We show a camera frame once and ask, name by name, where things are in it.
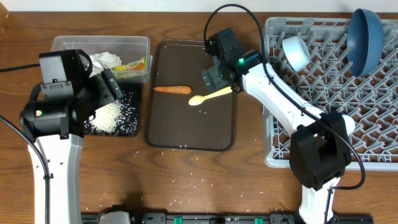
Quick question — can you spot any white rice pile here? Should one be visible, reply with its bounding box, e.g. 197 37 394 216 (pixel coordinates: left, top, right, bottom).
88 91 138 134

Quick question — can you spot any grey dishwasher rack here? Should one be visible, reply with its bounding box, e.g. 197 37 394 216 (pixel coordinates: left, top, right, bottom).
263 17 397 171

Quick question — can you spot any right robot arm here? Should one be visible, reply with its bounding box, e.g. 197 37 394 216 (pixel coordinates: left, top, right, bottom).
204 28 354 223

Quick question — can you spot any dark blue plate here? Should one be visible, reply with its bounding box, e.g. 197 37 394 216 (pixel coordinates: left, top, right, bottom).
347 9 384 77

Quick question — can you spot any light blue cup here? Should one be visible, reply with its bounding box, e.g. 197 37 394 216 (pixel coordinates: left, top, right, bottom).
342 114 356 134

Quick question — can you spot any white tissue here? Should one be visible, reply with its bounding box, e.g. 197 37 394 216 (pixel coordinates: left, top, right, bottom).
90 52 122 76

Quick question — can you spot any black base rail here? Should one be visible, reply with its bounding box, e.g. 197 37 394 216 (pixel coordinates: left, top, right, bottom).
80 205 374 224

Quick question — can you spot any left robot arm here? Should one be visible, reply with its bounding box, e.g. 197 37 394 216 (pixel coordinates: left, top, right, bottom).
20 49 123 223

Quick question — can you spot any orange carrot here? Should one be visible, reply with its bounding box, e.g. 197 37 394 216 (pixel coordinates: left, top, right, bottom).
154 85 192 95

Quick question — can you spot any yellow plastic spoon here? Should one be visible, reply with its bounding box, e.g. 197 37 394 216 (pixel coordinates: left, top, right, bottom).
188 86 232 106

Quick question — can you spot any black rectangular tray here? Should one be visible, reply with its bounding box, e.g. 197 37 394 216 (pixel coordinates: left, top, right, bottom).
82 81 143 138

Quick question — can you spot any clear plastic bin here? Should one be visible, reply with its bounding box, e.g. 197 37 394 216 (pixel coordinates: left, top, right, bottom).
51 35 152 83

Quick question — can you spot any brown serving tray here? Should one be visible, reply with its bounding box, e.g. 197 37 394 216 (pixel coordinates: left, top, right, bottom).
145 39 237 152

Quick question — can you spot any yellow green snack wrapper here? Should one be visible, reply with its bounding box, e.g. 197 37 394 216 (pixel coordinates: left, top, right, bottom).
112 57 147 71

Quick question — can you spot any light blue bowl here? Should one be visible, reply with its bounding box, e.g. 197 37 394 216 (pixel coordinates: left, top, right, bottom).
282 36 310 72

